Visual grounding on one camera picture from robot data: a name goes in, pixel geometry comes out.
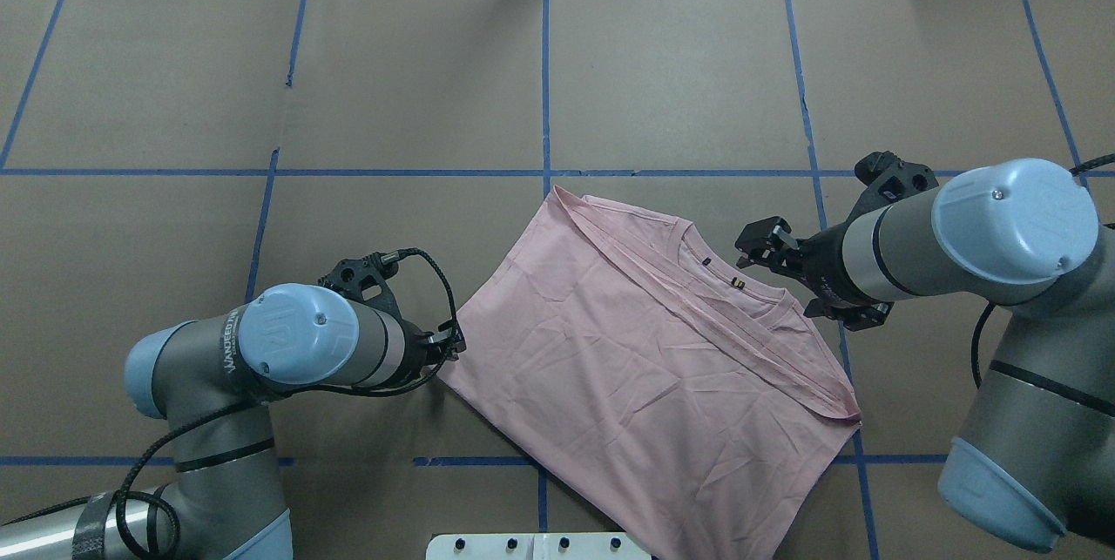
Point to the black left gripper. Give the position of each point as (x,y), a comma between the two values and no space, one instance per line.
(418,354)

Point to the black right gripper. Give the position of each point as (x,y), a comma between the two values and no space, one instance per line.
(823,266)

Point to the pink Snoopy t-shirt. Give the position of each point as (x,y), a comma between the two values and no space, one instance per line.
(694,406)

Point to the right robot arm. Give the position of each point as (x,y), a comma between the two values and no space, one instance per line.
(1032,462)

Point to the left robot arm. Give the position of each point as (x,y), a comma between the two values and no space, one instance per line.
(211,487)

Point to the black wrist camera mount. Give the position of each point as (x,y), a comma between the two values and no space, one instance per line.
(364,281)

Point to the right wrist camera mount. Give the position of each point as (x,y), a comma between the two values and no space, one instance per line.
(888,179)

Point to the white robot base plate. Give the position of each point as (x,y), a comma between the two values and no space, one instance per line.
(541,545)

